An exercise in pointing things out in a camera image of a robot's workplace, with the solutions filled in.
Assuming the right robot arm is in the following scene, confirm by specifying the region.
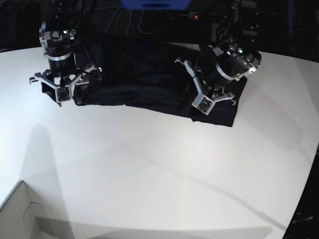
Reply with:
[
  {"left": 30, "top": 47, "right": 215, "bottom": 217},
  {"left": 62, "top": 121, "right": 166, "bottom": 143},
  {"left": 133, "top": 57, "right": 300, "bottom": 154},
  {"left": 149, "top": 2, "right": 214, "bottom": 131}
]
[{"left": 29, "top": 0, "right": 102, "bottom": 106}]

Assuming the blue plastic bin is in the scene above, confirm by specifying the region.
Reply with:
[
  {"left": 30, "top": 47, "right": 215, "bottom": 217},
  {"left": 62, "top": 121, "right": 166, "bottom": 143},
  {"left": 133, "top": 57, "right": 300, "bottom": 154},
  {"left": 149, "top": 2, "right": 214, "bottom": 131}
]
[{"left": 120, "top": 0, "right": 191, "bottom": 10}]

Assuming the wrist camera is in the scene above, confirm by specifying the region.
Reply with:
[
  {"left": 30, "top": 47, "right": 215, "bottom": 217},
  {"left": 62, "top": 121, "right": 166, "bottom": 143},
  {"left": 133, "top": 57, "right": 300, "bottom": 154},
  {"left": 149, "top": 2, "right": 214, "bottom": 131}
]
[
  {"left": 56, "top": 87, "right": 70, "bottom": 104},
  {"left": 191, "top": 94, "right": 216, "bottom": 116}
]

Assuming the black power strip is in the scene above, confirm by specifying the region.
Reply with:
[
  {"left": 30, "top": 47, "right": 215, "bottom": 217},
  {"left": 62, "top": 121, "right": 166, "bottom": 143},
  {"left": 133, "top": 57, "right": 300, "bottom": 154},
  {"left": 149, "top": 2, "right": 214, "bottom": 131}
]
[{"left": 187, "top": 11, "right": 227, "bottom": 22}]

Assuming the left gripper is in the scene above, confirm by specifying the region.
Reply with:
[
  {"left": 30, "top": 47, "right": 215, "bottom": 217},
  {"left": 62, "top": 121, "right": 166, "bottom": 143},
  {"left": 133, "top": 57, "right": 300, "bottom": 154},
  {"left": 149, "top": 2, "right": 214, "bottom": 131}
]
[{"left": 174, "top": 57, "right": 237, "bottom": 106}]

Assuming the white cardboard box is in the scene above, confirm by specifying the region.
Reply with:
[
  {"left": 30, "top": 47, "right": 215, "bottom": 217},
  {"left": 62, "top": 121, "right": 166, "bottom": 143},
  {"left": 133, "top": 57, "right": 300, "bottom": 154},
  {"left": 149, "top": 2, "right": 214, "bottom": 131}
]
[{"left": 0, "top": 181, "right": 45, "bottom": 239}]

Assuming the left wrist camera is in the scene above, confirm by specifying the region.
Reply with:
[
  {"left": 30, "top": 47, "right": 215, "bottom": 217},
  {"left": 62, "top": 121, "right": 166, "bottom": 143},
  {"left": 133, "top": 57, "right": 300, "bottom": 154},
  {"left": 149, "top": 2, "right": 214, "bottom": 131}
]
[{"left": 191, "top": 94, "right": 216, "bottom": 116}]

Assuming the black t-shirt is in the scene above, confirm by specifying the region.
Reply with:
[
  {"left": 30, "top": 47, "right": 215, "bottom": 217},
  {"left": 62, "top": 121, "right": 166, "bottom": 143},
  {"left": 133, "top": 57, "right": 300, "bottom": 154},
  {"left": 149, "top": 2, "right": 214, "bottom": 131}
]
[{"left": 73, "top": 35, "right": 247, "bottom": 127}]

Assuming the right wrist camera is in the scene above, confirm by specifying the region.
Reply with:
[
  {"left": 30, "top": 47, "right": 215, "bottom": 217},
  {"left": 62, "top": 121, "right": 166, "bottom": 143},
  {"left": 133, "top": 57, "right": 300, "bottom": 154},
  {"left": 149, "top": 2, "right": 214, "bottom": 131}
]
[{"left": 56, "top": 87, "right": 70, "bottom": 104}]

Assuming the grey looped cable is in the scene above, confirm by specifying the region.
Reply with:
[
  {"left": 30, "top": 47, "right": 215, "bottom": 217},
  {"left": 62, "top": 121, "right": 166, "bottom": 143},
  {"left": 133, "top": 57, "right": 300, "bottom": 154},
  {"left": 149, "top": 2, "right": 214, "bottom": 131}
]
[{"left": 109, "top": 7, "right": 175, "bottom": 39}]

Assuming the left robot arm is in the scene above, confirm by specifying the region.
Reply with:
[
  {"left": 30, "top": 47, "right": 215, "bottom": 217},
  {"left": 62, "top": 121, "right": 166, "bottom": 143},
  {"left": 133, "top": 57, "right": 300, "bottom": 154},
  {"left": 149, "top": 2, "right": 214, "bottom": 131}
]
[{"left": 175, "top": 0, "right": 262, "bottom": 115}]

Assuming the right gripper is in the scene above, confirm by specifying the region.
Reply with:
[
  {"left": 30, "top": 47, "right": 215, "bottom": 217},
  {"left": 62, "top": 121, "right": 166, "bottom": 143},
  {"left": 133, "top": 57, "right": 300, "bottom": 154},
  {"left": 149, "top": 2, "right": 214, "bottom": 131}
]
[{"left": 29, "top": 65, "right": 102, "bottom": 107}]

